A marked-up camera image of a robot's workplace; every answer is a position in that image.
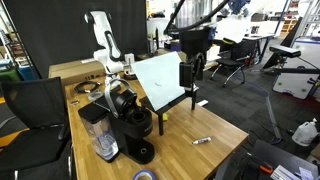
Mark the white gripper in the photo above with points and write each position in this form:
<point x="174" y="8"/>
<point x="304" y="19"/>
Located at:
<point x="129" y="61"/>

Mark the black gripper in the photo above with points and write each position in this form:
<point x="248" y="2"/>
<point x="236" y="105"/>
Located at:
<point x="198" y="63"/>

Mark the black white marker pen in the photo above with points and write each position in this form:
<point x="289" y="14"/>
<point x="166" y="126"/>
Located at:
<point x="201" y="140"/>

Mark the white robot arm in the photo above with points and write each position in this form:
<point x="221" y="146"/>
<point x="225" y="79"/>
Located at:
<point x="196" y="38"/>
<point x="106" y="40"/>

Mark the white whiteboard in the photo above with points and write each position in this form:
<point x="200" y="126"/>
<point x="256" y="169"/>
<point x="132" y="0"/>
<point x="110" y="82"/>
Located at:
<point x="156" y="80"/>

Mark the white paper label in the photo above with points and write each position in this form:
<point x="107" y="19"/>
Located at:
<point x="202" y="103"/>

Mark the small white box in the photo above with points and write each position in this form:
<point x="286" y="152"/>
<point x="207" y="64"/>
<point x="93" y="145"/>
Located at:
<point x="213" y="52"/>

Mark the small yellow block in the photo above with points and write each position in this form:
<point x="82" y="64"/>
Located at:
<point x="165" y="117"/>

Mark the grey tape roll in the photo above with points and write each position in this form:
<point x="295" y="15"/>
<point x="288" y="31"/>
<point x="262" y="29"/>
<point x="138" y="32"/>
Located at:
<point x="90" y="97"/>

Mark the brown cardboard box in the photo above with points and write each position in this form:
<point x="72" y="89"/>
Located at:
<point x="76" y="71"/>

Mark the black mesh office chair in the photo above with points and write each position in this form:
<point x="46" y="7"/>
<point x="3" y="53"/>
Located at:
<point x="238" y="53"/>
<point x="33" y="106"/>

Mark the black coffee machine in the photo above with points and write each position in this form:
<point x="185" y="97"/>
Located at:
<point x="133" y="123"/>

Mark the small dark metal object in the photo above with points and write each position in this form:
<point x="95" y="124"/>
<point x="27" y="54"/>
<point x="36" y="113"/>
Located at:
<point x="74" y="102"/>

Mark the black backdrop curtain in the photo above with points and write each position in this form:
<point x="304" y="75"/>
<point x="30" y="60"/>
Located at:
<point x="60" y="30"/>

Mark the white office desk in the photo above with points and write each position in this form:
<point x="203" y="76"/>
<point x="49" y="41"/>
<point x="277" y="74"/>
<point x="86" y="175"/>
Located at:
<point x="240" y="26"/>

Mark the blue tape roll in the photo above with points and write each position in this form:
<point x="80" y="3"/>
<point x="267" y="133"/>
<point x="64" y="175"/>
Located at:
<point x="144" y="171"/>

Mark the blue storage bin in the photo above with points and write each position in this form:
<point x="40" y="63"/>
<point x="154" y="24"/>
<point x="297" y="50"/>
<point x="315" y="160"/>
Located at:
<point x="26" y="72"/>

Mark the white machine cabinet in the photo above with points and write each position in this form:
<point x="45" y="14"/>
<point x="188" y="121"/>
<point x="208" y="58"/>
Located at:
<point x="300" y="76"/>

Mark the metal shelf rack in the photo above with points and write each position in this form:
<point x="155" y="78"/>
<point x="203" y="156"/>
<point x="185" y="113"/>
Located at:
<point x="13" y="50"/>

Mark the small orange tool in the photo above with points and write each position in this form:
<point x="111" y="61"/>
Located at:
<point x="266" y="169"/>

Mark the white plastic jug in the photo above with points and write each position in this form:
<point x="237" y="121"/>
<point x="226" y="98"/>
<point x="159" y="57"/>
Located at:
<point x="305" y="133"/>

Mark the white paper sheets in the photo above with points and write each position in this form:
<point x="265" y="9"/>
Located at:
<point x="286" y="174"/>

